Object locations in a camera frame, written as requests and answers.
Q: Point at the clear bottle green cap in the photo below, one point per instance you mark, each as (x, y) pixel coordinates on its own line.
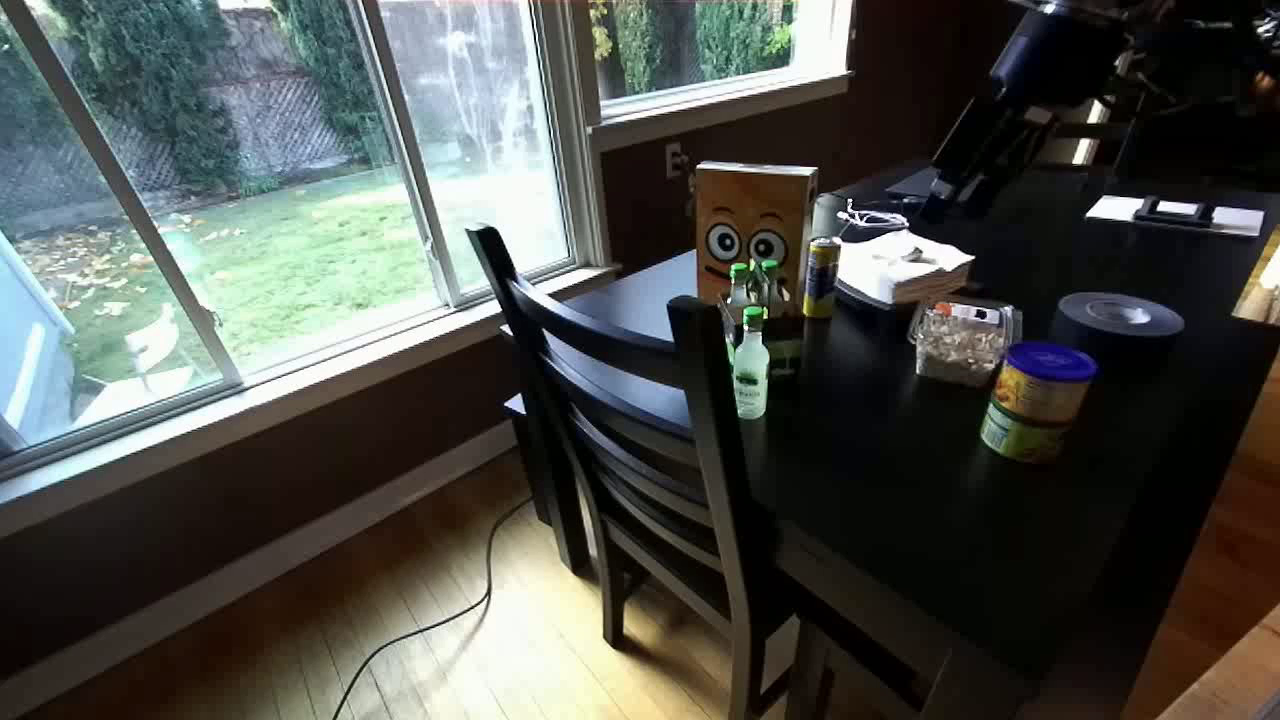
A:
(751, 366)

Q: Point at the yellow blue spray can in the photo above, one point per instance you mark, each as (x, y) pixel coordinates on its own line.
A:
(820, 279)

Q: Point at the bottle in packaging right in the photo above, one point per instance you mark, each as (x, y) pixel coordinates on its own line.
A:
(770, 285)

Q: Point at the bottle in packaging left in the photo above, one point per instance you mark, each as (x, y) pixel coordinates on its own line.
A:
(743, 289)

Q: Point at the dark wooden chair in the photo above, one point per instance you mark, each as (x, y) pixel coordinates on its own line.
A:
(659, 454)

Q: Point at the white paper with black object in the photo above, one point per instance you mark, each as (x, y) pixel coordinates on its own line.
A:
(1176, 214)

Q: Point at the yellow can blue lid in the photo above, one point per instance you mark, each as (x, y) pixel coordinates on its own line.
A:
(1032, 400)

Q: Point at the clear plastic container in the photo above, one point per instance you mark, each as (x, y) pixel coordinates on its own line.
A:
(966, 336)

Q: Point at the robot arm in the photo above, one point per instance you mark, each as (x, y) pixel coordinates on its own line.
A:
(1147, 61)

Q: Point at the stack of white napkins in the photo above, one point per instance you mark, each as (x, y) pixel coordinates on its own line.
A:
(901, 268)

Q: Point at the yellow cartoon face box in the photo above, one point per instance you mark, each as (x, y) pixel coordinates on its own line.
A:
(751, 214)

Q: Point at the bottle in packaging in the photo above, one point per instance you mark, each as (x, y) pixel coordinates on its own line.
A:
(743, 289)
(770, 285)

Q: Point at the wall power outlet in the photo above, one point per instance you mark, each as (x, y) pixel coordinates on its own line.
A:
(675, 163)

